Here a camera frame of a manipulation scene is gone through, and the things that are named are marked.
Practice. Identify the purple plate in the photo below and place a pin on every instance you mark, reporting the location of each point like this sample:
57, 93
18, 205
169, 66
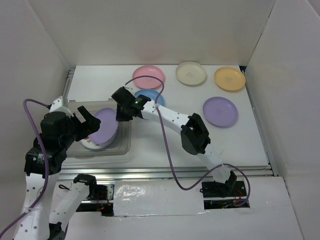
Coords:
220, 112
108, 127

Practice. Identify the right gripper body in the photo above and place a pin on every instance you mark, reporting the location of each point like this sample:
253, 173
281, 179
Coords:
121, 114

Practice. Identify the pink plastic plate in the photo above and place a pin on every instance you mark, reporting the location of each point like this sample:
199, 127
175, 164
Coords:
146, 74

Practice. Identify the purple plate front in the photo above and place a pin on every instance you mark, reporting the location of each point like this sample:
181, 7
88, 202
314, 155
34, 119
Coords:
108, 127

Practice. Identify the purple plate right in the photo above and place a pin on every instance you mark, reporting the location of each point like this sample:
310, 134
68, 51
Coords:
220, 112

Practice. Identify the orange plastic plate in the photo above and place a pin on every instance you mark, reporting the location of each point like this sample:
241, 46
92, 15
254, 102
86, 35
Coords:
229, 79

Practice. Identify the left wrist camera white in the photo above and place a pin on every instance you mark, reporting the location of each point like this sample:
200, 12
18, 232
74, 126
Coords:
58, 105

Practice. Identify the aluminium frame rail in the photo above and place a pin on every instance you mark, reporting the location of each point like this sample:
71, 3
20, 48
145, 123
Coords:
240, 145

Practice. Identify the cream plastic plate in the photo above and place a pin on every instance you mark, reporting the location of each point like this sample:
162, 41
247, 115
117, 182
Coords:
190, 73

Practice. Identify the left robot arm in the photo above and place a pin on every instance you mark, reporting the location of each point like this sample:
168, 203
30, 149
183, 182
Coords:
43, 164

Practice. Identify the white foil tape sheet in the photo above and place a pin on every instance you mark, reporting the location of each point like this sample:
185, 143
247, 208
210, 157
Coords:
156, 198

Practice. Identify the clear plastic bin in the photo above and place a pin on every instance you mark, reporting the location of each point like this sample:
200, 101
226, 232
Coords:
122, 142

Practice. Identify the watermelon pattern ceramic plate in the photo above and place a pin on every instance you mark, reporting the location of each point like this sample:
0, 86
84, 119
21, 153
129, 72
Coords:
90, 145

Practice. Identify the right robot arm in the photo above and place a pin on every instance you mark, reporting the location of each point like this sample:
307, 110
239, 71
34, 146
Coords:
193, 133

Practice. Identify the blue plastic plate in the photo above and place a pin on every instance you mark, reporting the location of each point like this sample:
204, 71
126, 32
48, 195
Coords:
152, 94

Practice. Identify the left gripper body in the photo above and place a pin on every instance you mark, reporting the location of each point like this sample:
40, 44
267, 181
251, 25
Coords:
70, 136

